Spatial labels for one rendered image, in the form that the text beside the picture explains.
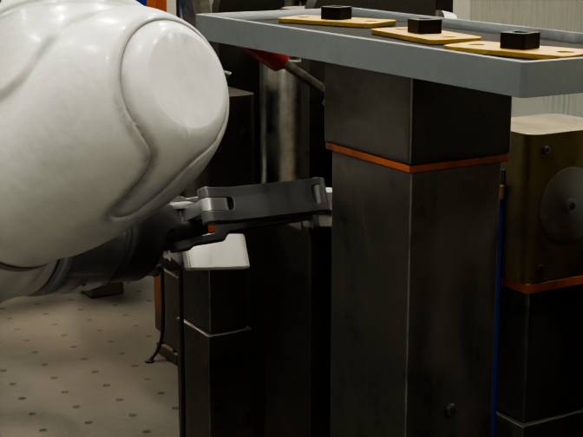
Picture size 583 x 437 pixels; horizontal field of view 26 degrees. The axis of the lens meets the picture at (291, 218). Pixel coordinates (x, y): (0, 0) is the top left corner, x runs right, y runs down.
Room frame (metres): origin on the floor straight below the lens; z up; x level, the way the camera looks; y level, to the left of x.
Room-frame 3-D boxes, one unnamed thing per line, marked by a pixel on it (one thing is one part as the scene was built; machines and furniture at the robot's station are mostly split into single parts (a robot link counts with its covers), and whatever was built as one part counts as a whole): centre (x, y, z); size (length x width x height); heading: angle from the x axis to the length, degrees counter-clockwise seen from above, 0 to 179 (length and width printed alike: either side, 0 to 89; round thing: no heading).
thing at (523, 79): (0.82, -0.08, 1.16); 0.37 x 0.14 x 0.02; 31
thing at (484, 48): (0.72, -0.13, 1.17); 0.08 x 0.04 x 0.01; 46
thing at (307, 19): (0.93, -0.03, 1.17); 0.08 x 0.04 x 0.01; 53
